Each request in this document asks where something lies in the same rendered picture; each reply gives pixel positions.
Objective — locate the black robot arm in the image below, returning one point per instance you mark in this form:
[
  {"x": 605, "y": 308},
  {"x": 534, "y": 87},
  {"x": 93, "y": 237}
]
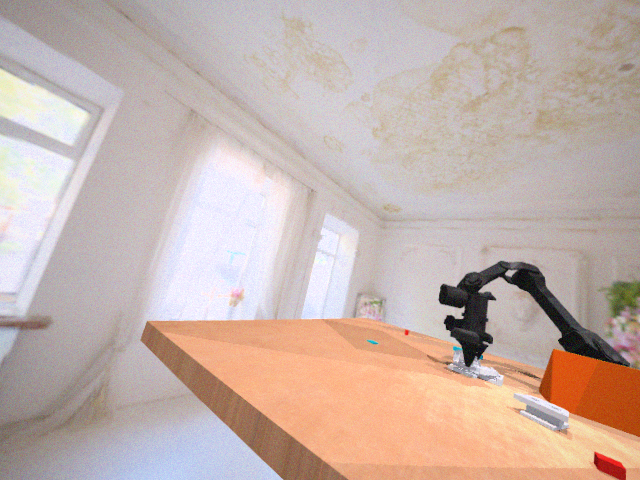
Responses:
[{"x": 575, "y": 339}]

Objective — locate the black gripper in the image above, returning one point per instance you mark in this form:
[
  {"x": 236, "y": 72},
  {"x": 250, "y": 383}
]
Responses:
[{"x": 472, "y": 335}]

